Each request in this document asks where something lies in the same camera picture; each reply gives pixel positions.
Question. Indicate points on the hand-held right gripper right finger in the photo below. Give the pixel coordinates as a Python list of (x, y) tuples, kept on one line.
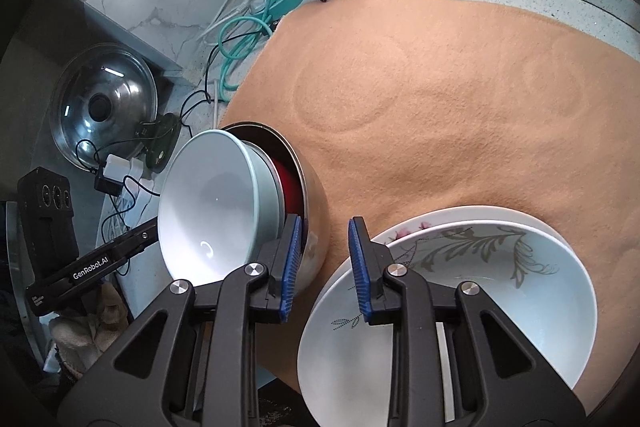
[(357, 267)]

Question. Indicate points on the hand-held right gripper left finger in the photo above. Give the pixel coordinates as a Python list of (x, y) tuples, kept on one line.
[(292, 267)]

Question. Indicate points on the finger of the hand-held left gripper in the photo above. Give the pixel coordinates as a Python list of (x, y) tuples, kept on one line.
[(137, 243)]

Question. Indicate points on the large steel bowl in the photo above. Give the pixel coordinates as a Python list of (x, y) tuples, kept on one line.
[(312, 207)]

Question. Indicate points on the red bowl with steel inside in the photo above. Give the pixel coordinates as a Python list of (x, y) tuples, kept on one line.
[(287, 187)]

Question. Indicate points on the pale green bowl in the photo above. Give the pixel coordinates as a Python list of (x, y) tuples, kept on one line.
[(210, 207)]

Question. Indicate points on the white plate with floral rim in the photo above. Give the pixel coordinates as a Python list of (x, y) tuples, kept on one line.
[(500, 213)]

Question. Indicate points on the white plate with grey leaves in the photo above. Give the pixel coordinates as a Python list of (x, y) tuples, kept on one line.
[(500, 332)]

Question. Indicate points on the black power adapter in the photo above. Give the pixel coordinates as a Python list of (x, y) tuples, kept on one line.
[(107, 184)]

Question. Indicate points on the white charger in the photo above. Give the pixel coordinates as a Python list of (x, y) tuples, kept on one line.
[(117, 167)]

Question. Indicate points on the dark green device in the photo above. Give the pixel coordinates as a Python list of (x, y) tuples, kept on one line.
[(160, 142)]

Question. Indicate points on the glass pot lid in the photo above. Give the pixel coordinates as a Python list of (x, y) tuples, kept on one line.
[(120, 92)]

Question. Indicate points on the tan felt mat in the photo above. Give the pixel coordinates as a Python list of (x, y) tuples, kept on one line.
[(425, 107)]

